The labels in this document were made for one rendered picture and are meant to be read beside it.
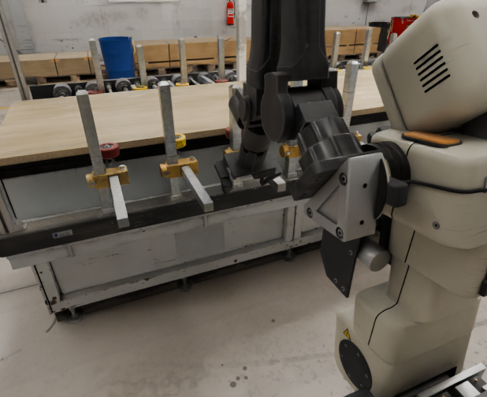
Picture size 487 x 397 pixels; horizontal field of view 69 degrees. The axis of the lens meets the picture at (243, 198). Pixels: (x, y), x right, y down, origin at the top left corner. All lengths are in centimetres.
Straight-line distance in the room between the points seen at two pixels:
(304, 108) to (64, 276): 153
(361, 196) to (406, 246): 20
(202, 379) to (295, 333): 47
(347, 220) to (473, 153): 16
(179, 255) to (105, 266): 35
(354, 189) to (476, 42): 22
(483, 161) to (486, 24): 17
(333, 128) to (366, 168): 8
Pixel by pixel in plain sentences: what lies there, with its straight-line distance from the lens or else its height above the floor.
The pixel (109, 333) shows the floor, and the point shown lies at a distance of 190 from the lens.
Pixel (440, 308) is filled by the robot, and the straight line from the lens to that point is 70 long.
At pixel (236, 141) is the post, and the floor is 90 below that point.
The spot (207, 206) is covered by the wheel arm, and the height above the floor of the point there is 83.
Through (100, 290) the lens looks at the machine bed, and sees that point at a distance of 188.
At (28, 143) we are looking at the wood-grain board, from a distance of 157.
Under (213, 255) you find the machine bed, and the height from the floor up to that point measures 17.
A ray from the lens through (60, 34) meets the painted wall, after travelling 839.
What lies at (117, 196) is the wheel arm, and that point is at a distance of 117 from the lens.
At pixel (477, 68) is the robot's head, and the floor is 132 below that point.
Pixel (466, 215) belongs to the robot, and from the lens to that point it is 50.
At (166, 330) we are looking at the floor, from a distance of 184.
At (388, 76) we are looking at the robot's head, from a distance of 58.
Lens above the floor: 140
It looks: 30 degrees down
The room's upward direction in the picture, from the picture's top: straight up
